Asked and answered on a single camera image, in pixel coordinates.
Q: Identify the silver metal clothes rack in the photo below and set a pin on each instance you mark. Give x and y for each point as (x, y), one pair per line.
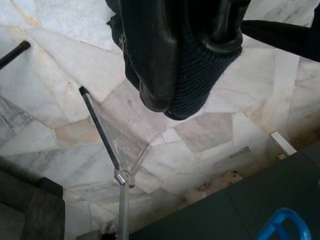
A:
(122, 177)

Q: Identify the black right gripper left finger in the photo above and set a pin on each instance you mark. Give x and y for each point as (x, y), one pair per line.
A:
(150, 62)

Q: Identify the blue plastic hanger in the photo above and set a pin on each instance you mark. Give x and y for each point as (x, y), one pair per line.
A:
(285, 213)

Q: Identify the dark brown fabric sofa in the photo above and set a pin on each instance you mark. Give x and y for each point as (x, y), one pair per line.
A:
(25, 212)

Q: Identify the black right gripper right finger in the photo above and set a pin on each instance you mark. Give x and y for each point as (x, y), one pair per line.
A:
(200, 75)

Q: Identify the black low television console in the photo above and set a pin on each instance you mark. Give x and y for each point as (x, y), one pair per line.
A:
(225, 212)

